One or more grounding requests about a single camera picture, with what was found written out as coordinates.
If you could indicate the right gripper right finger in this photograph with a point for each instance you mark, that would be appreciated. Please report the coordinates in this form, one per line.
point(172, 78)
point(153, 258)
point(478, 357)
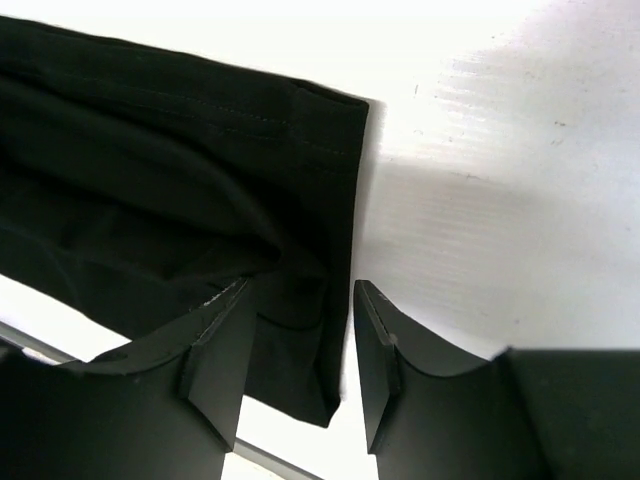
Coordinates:
point(435, 411)

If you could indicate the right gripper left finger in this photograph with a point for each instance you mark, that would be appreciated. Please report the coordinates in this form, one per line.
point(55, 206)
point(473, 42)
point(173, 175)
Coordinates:
point(165, 406)

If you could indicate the black skirt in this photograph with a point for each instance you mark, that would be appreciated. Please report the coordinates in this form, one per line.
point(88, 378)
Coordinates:
point(137, 183)

